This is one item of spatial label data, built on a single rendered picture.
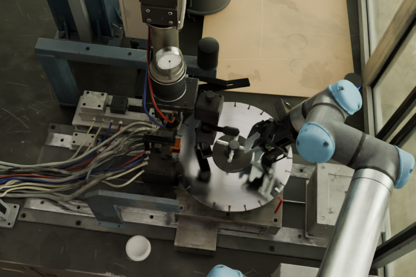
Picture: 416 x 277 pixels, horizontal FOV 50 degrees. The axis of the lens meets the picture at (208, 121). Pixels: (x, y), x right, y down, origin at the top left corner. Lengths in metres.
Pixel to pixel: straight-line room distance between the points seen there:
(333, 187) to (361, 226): 0.50
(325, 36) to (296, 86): 0.27
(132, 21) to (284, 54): 0.90
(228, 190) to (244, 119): 0.22
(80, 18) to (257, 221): 0.89
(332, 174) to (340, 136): 0.43
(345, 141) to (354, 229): 0.18
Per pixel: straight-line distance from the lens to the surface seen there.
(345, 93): 0.96
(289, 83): 1.62
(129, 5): 0.86
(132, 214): 1.38
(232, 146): 1.18
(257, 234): 1.36
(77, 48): 1.33
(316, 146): 0.88
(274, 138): 1.07
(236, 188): 1.20
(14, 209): 1.47
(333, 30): 1.82
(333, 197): 1.30
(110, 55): 1.30
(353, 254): 0.79
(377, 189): 0.86
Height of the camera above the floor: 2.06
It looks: 61 degrees down
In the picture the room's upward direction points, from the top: 4 degrees clockwise
